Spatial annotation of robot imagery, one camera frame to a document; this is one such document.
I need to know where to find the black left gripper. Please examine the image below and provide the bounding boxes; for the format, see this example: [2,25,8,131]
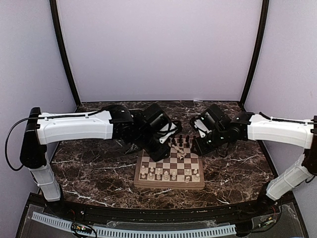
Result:
[134,128,171,162]

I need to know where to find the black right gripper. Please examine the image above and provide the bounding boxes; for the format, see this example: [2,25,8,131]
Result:
[191,128,228,156]

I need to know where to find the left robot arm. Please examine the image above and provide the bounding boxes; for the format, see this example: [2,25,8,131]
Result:
[20,104,177,216]

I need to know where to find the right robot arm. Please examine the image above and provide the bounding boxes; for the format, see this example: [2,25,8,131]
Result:
[190,109,317,215]

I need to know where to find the wooden chess board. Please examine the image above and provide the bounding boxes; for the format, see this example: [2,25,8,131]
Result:
[134,135,205,190]

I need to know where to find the black front rail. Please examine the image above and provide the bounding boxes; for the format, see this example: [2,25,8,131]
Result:
[83,205,242,222]

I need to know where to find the white slotted cable duct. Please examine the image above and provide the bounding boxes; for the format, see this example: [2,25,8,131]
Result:
[31,212,237,238]

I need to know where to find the right black frame post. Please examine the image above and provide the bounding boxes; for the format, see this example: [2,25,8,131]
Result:
[239,0,269,107]

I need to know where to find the black frame post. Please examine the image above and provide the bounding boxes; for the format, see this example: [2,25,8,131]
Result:
[239,0,269,107]
[49,0,81,107]

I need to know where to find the left black frame post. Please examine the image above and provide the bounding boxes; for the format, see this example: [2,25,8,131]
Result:
[49,0,81,107]

